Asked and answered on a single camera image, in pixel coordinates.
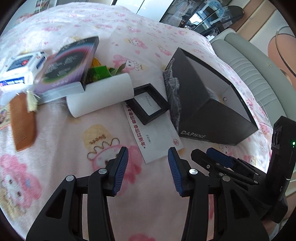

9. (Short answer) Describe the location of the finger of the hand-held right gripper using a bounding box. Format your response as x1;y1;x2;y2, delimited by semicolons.
191;149;259;186
206;148;266;178

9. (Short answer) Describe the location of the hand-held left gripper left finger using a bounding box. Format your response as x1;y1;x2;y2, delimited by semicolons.
26;146;129;241

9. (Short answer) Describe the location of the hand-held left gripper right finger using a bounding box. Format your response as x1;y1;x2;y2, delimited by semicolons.
168;147;271;241

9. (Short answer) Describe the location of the white envelope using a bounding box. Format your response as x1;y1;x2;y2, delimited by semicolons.
124;102;184;164

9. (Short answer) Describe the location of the black shoe box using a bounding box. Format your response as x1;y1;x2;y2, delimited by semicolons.
162;47;259;146

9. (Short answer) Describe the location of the pink printed blanket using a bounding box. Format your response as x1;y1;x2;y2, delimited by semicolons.
0;0;278;241

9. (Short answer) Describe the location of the white paper roll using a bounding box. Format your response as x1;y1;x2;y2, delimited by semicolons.
66;73;134;118

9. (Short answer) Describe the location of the grey upholstered bed headboard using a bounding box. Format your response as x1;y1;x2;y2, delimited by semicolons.
211;28;296;121

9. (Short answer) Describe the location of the green yellow snack wrapper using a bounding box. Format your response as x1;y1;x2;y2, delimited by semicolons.
85;58;126;85

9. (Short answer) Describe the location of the wooden comb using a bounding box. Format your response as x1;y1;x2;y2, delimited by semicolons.
10;90;41;152

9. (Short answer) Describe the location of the purple black flat box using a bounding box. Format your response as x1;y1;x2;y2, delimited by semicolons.
33;36;100;103

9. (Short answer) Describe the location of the small yellow picture card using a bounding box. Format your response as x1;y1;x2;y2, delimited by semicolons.
0;104;12;130

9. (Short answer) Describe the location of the white blue wet wipes pack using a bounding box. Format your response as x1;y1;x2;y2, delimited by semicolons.
0;51;50;90

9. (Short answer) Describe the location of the black skateboard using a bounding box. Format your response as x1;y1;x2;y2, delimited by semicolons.
190;5;245;32

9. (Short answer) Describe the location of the glass door wardrobe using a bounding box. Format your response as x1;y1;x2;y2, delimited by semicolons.
159;0;208;28

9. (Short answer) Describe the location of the white wardrobe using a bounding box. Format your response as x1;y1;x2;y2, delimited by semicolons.
135;0;173;21

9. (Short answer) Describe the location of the black square frame box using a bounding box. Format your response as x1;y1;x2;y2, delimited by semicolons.
132;84;169;126

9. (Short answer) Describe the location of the round wall decoration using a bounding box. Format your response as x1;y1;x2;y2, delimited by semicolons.
268;25;296;78

